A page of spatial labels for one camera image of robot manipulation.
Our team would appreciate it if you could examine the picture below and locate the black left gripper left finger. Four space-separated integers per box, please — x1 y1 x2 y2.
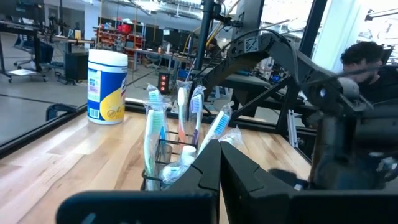
167 138 223 192

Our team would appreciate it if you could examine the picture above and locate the white aluminium bracket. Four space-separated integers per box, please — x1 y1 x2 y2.
286 108 299 147

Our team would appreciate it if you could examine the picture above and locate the disinfecting wipes canister blue yellow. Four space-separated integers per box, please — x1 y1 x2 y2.
86 48 129 126

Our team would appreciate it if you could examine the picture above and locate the grey plastic cup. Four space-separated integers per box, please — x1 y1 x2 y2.
160 142 174 163

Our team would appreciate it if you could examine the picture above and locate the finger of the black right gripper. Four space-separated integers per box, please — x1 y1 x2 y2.
267 168 312 190

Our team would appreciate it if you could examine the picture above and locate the black wire caddy rack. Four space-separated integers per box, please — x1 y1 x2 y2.
140 130 200 192

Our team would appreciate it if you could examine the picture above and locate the black workbench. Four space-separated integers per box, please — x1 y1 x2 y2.
0 20 50 84

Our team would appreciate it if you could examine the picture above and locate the orange white toothbrush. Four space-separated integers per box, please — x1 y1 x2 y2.
175 80 189 144

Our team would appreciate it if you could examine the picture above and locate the black aluminium rig frame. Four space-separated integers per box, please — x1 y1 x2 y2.
0 0 330 162

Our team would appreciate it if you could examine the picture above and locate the black cabinet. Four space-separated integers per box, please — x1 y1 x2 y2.
64 51 90 84

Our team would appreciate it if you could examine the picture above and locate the black LED control box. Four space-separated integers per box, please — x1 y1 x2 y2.
157 72 172 96

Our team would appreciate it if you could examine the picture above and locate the person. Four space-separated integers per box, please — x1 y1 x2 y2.
340 40 398 106

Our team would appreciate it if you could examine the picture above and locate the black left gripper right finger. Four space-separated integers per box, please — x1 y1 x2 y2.
220 141 296 192

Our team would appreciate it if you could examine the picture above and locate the black curved bracket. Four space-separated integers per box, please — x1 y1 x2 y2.
45 103 79 123

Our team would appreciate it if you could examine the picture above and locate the clear plastic wrap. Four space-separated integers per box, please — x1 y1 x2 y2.
143 107 168 192

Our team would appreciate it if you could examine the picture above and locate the shelf with red bins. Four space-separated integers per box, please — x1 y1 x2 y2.
93 18 147 52

